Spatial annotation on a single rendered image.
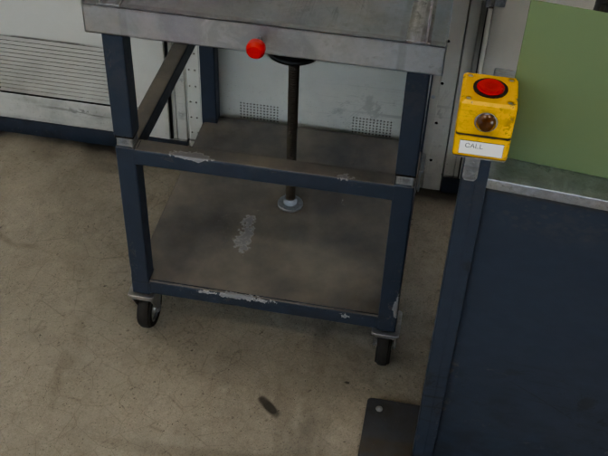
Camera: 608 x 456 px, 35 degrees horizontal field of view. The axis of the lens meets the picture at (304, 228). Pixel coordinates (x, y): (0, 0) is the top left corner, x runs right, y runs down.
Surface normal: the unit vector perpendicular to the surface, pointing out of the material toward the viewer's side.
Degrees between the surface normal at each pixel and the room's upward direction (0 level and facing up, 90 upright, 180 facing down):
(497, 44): 90
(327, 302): 0
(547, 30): 90
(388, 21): 0
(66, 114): 90
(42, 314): 0
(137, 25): 90
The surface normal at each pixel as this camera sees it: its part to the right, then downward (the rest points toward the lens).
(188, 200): 0.03, -0.75
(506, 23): -0.18, 0.65
